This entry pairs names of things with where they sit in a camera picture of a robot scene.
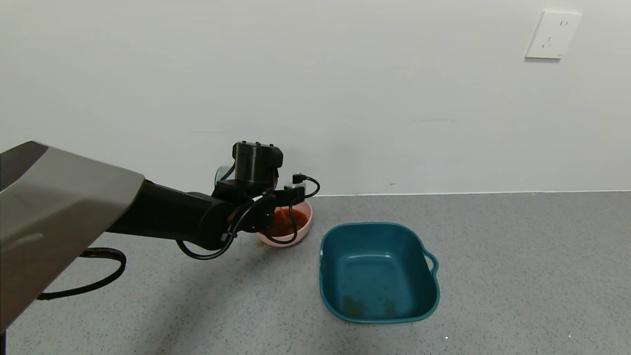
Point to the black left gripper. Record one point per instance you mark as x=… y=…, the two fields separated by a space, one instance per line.
x=256 y=162

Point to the transparent teal ribbed cup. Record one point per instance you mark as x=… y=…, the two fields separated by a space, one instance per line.
x=221 y=173

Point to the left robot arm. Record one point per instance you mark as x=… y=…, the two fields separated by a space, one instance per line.
x=64 y=197

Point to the pink bowl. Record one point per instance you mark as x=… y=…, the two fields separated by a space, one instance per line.
x=303 y=229

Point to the teal plastic basin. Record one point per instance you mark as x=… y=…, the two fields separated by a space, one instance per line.
x=379 y=276

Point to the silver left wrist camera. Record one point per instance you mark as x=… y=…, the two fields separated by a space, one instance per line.
x=295 y=191

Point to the white wall socket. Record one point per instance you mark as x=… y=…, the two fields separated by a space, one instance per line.
x=552 y=35

